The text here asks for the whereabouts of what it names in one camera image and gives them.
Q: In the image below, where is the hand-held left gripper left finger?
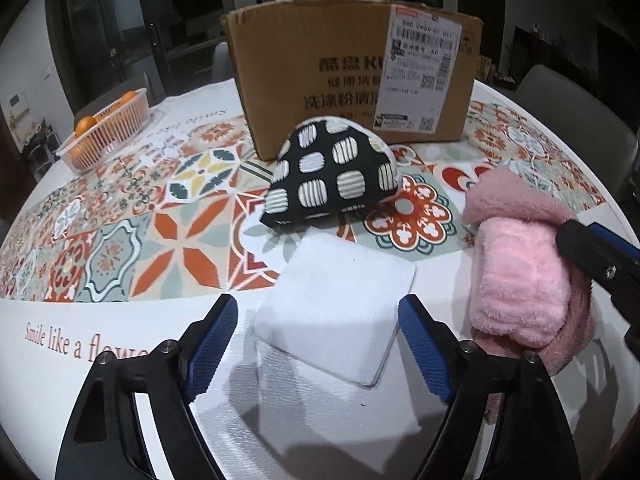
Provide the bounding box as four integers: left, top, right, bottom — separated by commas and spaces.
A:
55, 294, 240, 480

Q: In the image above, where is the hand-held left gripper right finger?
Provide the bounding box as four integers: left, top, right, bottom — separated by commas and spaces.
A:
397, 294, 576, 480

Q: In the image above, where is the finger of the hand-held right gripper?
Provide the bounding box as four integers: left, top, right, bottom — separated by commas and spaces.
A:
556, 219, 640, 311

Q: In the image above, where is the pink fluffy cloth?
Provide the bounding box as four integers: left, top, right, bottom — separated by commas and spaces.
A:
461, 167, 598, 376

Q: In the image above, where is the white towel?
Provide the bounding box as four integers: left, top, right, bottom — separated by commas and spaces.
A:
253, 232, 417, 388

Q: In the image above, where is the black white patterned pouch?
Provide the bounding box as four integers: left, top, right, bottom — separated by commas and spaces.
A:
261, 116, 401, 228

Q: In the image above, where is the brown cardboard box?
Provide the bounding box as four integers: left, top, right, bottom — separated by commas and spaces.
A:
221, 0, 483, 161

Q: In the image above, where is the patterned white tablecloth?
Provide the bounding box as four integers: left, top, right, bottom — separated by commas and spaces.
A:
0, 77, 640, 480

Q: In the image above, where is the grey dining chair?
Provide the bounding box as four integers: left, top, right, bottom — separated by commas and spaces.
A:
75, 74, 151, 118
212, 42, 237, 83
515, 65, 640, 191

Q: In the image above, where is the translucent plastic fruit basket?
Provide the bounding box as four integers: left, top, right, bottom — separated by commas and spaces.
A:
56, 88, 152, 173

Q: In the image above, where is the pile of oranges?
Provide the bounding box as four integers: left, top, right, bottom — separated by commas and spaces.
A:
70, 91, 143, 161

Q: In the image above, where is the shoe rack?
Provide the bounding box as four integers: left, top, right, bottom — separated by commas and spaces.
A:
10, 110, 57, 181

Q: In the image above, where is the dark framed sliding glass door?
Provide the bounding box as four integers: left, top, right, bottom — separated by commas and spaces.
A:
65, 0, 271, 111

